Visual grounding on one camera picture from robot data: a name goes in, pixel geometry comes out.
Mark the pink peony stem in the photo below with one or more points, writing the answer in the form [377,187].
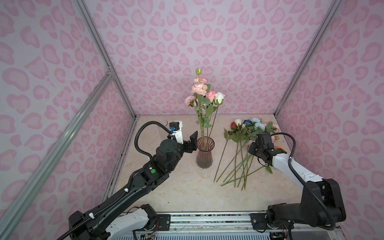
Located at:
[191,101]

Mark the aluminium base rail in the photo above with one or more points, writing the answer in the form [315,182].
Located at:
[231,226]

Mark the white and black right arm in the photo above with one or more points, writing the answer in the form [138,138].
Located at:
[321,198]

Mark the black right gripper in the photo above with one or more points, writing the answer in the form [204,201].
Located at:
[251,148]

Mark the pink rose bud spray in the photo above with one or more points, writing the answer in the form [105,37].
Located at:
[205,108]

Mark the pink rose stem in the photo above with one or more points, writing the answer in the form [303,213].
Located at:
[211,95]

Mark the aluminium diagonal frame bar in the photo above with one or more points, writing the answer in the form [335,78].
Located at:
[21,204]

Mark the aluminium frame post right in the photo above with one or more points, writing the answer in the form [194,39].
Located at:
[326,22]

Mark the white rose stem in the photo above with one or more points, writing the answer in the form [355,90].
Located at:
[218,101]

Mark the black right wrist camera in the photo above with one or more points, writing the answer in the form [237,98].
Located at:
[264,141]

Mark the red rose stem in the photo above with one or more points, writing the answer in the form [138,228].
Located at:
[228,134]

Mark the white rose spray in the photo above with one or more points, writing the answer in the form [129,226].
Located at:
[238,122]

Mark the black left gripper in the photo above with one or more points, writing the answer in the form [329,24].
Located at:
[189,148]

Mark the light blue flower spray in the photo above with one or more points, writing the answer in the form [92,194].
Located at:
[258,124]

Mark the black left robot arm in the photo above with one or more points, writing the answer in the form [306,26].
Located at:
[92,225]

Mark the aluminium frame corner post left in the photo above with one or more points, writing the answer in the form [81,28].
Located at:
[100,46]

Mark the pile of green flower stems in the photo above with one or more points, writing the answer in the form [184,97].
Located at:
[241,164]

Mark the pink ribbed glass vase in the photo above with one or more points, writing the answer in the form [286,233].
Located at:
[204,158]

